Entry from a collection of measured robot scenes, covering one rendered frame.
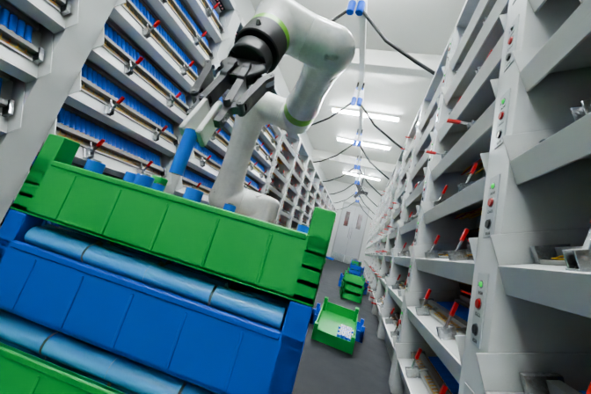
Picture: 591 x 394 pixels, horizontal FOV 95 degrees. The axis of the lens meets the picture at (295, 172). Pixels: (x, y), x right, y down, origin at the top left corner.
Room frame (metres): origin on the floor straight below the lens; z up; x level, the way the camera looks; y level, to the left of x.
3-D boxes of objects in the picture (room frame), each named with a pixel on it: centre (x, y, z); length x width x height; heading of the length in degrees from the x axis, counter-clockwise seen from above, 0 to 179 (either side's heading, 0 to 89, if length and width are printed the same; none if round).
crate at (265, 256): (0.35, 0.09, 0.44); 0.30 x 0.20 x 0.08; 82
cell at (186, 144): (0.36, 0.15, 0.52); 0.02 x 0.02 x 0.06
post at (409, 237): (1.81, -0.88, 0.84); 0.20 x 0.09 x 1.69; 73
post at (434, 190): (1.14, -0.68, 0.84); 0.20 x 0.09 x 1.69; 73
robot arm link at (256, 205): (1.16, 0.10, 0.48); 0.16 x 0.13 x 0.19; 97
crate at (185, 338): (0.35, 0.09, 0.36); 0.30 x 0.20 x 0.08; 82
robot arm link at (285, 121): (0.93, 0.05, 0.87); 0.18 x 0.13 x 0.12; 7
